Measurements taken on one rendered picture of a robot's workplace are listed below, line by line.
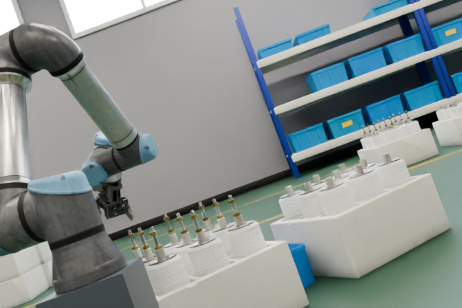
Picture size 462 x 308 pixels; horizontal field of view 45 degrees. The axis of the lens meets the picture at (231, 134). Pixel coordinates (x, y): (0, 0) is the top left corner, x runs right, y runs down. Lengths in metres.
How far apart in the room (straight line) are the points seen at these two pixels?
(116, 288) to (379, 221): 0.85
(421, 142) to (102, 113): 2.69
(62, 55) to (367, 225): 0.95
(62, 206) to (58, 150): 5.96
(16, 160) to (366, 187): 0.99
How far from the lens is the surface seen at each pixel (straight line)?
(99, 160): 1.60
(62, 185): 1.17
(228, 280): 1.45
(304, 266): 1.73
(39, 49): 1.40
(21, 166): 1.32
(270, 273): 1.50
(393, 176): 1.80
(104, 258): 1.18
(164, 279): 1.43
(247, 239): 1.51
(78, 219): 1.17
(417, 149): 3.82
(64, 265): 1.18
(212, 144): 6.72
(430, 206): 1.83
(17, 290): 4.20
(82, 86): 1.44
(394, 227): 1.73
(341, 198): 1.66
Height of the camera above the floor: 0.43
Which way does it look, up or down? 2 degrees up
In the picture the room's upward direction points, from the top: 20 degrees counter-clockwise
